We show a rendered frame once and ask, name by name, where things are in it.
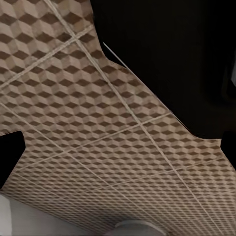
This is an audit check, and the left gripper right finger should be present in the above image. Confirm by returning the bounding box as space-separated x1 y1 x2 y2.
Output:
220 131 236 170

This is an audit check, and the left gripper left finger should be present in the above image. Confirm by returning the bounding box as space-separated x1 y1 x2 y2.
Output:
0 131 26 189

